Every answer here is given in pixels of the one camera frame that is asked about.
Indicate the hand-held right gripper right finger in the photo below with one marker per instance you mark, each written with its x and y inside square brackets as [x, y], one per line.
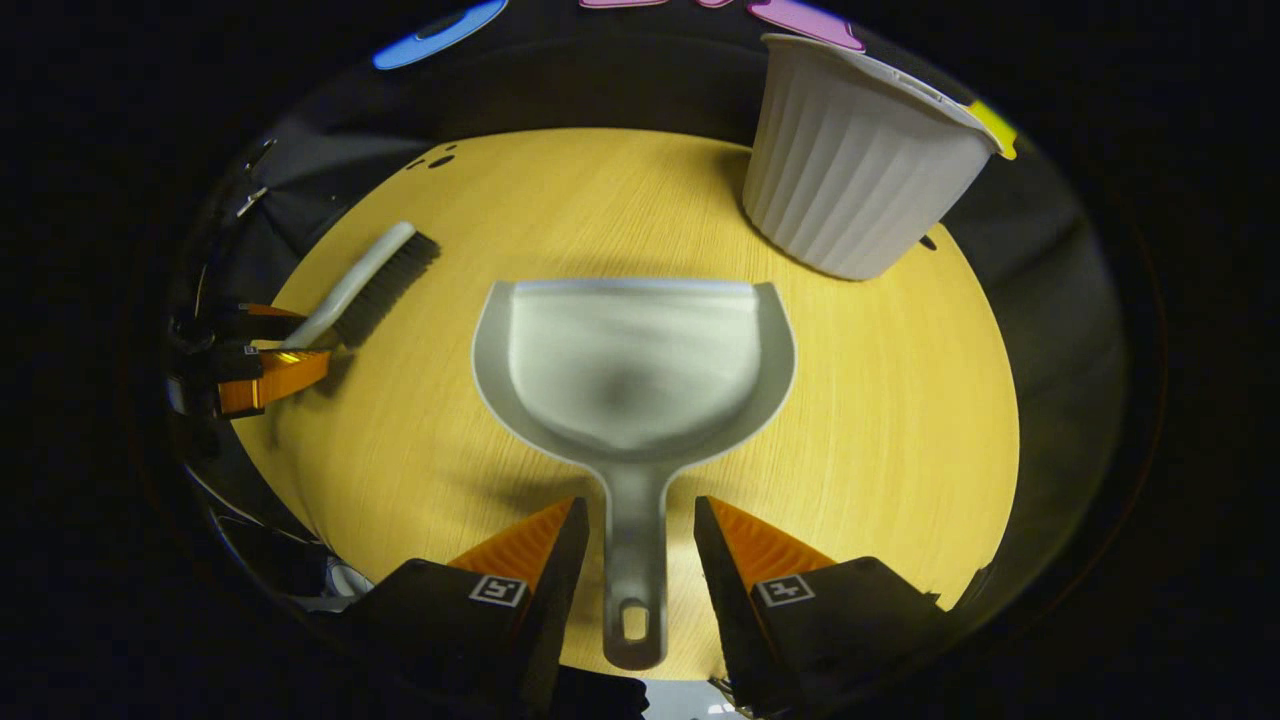
[725, 600]

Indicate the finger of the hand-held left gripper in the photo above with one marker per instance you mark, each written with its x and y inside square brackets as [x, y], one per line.
[275, 380]
[250, 322]

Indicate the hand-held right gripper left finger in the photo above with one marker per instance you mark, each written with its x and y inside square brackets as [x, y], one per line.
[555, 600]

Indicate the small white broom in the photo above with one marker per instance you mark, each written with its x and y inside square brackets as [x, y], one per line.
[345, 290]

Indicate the white dustpan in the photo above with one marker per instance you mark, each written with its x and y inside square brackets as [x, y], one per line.
[630, 370]

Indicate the white ribbed garbage bin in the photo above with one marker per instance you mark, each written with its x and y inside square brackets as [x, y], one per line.
[860, 170]

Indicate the silver metal clip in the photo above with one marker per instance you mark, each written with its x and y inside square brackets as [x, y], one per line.
[250, 200]

